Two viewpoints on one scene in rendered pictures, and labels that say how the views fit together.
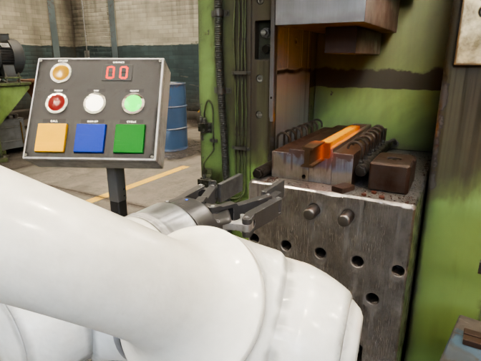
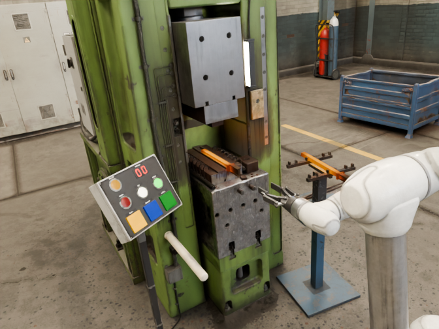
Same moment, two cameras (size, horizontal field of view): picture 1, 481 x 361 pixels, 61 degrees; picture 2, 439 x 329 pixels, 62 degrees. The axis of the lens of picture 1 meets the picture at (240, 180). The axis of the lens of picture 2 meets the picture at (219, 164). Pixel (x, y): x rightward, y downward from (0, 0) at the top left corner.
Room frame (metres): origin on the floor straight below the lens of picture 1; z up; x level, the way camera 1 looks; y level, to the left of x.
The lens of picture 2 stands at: (-0.04, 1.40, 1.82)
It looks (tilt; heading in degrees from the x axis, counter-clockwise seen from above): 24 degrees down; 303
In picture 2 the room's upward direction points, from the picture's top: 5 degrees counter-clockwise
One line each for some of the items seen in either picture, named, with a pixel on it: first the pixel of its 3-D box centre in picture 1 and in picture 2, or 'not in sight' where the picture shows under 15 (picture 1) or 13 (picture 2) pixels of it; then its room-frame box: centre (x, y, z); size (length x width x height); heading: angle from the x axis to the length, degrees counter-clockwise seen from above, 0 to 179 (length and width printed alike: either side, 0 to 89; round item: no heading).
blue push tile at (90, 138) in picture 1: (90, 138); (152, 210); (1.01, 0.37, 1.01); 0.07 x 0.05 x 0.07; 86
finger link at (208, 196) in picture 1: (205, 203); (276, 198); (0.55, 0.05, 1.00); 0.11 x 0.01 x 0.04; 173
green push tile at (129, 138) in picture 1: (129, 139); (167, 200); (1.00, 0.27, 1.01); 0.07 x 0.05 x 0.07; 86
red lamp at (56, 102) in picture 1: (56, 102); (125, 202); (1.06, 0.47, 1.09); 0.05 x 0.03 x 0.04; 61
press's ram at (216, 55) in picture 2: not in sight; (204, 58); (1.10, -0.30, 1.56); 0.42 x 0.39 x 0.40; 151
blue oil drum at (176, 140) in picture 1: (166, 116); not in sight; (5.63, 1.02, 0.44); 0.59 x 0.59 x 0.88
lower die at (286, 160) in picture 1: (335, 147); (208, 162); (1.12, -0.27, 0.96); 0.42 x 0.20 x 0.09; 151
